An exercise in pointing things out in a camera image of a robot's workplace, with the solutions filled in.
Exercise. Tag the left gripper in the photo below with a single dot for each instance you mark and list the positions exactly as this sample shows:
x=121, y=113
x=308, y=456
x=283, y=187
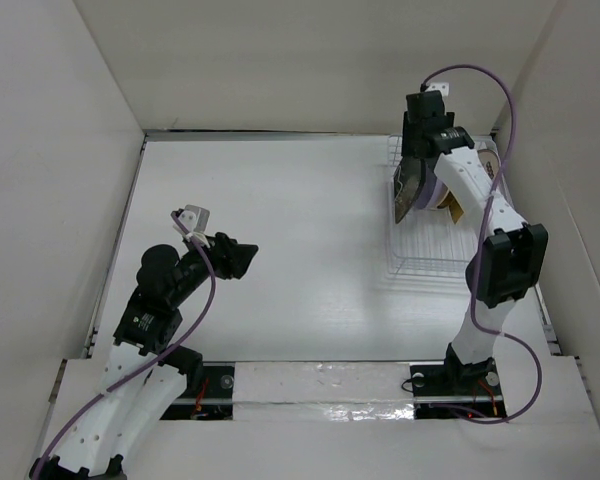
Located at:
x=229, y=256

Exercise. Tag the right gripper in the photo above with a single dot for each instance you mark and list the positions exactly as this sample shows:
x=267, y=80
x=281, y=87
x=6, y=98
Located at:
x=408, y=134

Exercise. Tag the black floral square plate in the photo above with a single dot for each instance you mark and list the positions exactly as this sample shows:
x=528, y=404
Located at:
x=405, y=192

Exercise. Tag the lavender round plate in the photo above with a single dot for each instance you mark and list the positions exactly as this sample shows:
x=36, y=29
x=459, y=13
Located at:
x=439, y=193

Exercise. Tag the yellow brown patterned plate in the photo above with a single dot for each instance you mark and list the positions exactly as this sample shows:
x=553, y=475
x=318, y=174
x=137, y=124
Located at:
x=450, y=204

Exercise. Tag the white plate red characters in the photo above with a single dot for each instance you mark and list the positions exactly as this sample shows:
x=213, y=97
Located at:
x=490, y=161

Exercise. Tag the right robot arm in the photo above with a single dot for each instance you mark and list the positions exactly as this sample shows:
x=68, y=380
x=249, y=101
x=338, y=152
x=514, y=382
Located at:
x=510, y=251

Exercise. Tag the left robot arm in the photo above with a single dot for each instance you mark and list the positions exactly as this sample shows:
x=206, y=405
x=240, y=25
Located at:
x=147, y=367

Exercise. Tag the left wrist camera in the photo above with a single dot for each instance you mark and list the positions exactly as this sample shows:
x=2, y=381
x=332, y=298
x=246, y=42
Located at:
x=191, y=220

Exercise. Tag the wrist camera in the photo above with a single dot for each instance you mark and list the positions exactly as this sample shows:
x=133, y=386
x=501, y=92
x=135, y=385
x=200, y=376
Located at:
x=191, y=220
x=442, y=87

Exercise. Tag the white wire dish rack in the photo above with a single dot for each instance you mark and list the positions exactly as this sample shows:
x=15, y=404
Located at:
x=426, y=242

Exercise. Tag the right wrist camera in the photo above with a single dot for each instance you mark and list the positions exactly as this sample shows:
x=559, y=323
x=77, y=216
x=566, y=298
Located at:
x=442, y=87

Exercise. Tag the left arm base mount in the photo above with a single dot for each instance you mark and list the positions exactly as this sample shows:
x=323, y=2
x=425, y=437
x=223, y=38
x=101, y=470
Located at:
x=211, y=401

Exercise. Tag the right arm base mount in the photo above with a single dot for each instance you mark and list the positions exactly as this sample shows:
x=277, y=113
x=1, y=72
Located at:
x=437, y=395

